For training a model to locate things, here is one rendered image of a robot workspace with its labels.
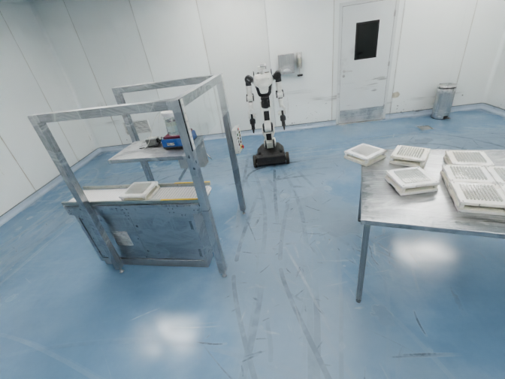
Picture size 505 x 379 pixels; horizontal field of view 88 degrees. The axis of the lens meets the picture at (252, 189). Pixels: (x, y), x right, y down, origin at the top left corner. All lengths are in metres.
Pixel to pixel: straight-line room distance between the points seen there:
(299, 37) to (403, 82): 2.21
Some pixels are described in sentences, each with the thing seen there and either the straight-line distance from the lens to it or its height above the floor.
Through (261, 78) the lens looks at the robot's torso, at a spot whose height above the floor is 1.32.
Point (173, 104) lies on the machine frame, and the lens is 1.77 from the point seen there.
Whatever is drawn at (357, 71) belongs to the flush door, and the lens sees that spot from 5.87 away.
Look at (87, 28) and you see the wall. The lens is 6.47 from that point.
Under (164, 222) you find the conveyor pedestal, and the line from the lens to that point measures 2.47.
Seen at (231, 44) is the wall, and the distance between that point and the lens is 5.60.
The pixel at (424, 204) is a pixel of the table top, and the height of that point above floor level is 0.83.
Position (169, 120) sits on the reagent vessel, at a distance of 2.01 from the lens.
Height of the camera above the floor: 1.90
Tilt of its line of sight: 31 degrees down
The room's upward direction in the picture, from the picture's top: 9 degrees counter-clockwise
